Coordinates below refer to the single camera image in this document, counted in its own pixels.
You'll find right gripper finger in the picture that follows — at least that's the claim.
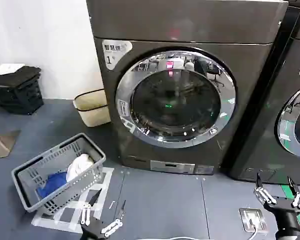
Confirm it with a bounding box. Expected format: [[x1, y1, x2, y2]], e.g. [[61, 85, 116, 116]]
[[286, 175, 300, 209], [253, 171, 278, 205]]

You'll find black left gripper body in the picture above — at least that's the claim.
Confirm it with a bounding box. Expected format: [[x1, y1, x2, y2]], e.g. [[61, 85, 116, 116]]
[[80, 218, 104, 240]]

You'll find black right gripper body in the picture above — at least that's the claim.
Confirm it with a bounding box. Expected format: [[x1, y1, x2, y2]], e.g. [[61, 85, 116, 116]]
[[263, 196, 300, 230]]

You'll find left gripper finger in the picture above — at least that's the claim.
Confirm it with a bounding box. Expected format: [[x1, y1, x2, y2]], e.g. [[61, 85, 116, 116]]
[[100, 199, 127, 238], [80, 188, 103, 225]]

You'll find steel floor socket plate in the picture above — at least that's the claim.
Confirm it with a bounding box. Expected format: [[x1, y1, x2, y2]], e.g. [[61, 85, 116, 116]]
[[238, 207, 269, 234]]

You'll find blue garment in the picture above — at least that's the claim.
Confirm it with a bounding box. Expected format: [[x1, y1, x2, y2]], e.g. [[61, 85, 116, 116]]
[[35, 171, 69, 199]]

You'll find white garment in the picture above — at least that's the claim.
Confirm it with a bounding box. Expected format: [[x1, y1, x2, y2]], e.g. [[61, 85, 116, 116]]
[[65, 153, 96, 184]]

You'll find grey dryer with number sticker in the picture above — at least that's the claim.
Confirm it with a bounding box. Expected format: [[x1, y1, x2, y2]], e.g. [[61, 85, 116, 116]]
[[221, 0, 300, 186]]

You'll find grey plastic laundry basket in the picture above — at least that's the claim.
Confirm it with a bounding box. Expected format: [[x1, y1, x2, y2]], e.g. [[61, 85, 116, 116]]
[[11, 132, 107, 214]]

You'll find grey front-load dryer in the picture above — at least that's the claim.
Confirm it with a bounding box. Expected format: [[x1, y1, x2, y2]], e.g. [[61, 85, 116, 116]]
[[85, 0, 290, 176]]

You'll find beige fabric bin black trim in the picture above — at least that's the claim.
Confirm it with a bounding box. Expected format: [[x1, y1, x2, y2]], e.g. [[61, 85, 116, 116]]
[[72, 88, 112, 128]]

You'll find brown cardboard sheet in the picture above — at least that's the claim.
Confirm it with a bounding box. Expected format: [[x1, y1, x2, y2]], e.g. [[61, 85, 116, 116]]
[[0, 129, 22, 161]]

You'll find round chrome glass dryer door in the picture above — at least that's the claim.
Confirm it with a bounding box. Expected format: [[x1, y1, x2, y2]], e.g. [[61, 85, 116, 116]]
[[114, 47, 238, 151]]

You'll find black plastic crate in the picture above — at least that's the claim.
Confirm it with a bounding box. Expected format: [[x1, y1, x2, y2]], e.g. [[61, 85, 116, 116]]
[[0, 74, 45, 116]]

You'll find black folded cloth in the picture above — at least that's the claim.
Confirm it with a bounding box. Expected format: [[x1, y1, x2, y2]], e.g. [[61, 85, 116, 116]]
[[0, 65, 42, 87]]

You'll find white flat package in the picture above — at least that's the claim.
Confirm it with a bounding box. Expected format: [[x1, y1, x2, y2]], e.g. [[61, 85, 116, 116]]
[[0, 62, 26, 76]]

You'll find white cable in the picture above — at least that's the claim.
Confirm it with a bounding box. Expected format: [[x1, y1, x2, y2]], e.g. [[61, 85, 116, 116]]
[[247, 218, 259, 240]]

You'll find round glass door chrome ring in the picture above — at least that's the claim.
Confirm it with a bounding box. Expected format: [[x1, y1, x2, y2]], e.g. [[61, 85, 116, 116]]
[[274, 79, 300, 160]]

